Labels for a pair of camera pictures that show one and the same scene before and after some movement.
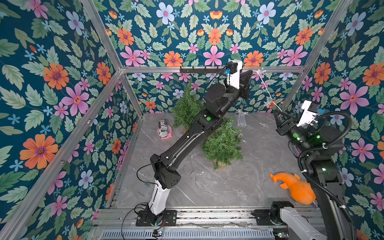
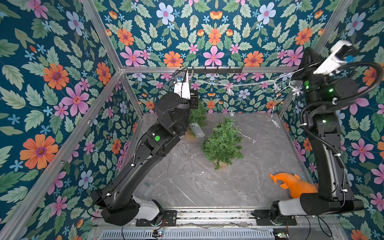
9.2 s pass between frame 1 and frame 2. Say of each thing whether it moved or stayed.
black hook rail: stayed
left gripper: moved
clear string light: moved
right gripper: moved
